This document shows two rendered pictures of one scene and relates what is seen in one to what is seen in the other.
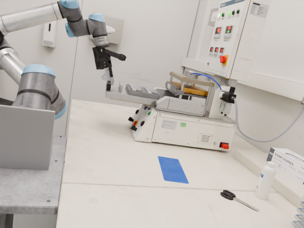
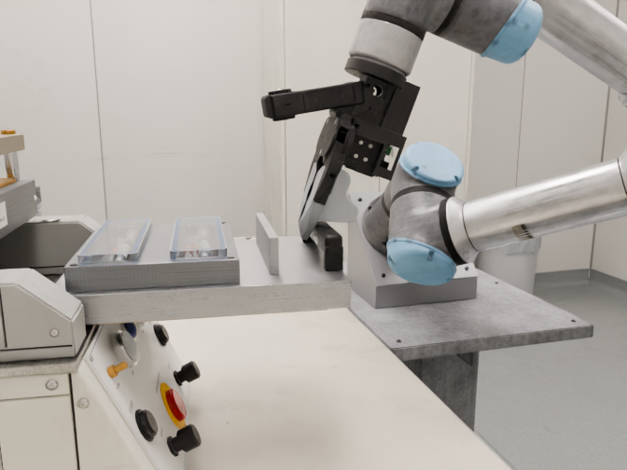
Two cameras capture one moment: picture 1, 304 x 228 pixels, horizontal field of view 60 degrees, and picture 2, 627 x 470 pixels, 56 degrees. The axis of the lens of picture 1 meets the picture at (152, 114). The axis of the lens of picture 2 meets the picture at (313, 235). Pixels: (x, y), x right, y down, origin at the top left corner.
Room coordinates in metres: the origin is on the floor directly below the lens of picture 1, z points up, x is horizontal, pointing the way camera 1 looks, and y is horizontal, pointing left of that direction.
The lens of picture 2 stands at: (2.08, 0.27, 1.14)
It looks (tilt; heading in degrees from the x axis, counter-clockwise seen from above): 12 degrees down; 182
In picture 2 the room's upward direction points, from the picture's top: straight up
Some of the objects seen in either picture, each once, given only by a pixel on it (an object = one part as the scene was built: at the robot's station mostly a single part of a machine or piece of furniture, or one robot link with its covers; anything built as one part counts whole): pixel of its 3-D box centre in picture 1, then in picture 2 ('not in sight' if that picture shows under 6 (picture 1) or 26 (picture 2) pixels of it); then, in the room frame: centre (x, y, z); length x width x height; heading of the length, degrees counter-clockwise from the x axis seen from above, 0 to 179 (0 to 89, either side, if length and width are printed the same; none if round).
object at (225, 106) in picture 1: (225, 100); not in sight; (1.31, -0.35, 1.05); 0.15 x 0.05 x 0.15; 13
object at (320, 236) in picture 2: (108, 84); (320, 238); (1.40, 0.26, 0.99); 0.15 x 0.02 x 0.04; 13
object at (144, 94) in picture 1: (141, 91); (160, 251); (1.44, 0.08, 0.98); 0.20 x 0.17 x 0.03; 13
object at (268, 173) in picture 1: (266, 179); not in sight; (0.95, -0.48, 0.82); 0.05 x 0.05 x 0.14
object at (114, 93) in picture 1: (133, 92); (203, 259); (1.43, 0.13, 0.97); 0.30 x 0.22 x 0.08; 103
